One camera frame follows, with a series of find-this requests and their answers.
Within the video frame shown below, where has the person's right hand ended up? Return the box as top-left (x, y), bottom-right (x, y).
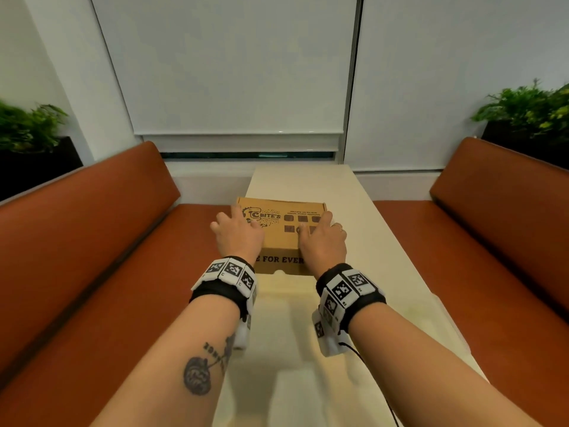
top-left (296, 211), bottom-right (347, 279)

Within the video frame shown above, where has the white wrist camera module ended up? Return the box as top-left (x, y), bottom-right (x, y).
top-left (233, 313), bottom-right (253, 350)
top-left (311, 308), bottom-right (352, 358)

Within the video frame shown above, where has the person's left forearm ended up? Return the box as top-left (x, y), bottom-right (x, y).
top-left (91, 294), bottom-right (241, 427)

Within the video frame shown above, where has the person's right forearm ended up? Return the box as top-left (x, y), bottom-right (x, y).
top-left (349, 302), bottom-right (541, 427)

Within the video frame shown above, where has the grey window frame post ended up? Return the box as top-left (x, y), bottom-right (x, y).
top-left (341, 0), bottom-right (365, 165)

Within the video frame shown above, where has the black cable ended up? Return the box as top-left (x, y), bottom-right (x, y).
top-left (340, 342), bottom-right (399, 427)

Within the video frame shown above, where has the white roller blind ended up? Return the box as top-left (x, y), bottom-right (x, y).
top-left (90, 0), bottom-right (359, 152)

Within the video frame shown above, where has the orange leather bench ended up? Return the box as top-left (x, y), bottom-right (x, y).
top-left (0, 141), bottom-right (232, 427)
top-left (374, 136), bottom-right (569, 427)

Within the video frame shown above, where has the brown cardboard box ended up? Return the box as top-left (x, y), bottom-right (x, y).
top-left (235, 196), bottom-right (328, 276)

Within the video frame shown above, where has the person's left hand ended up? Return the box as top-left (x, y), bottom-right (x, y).
top-left (210, 205), bottom-right (266, 265)

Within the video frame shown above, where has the green leafy plant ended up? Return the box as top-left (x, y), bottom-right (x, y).
top-left (0, 100), bottom-right (70, 154)
top-left (471, 78), bottom-right (569, 145)

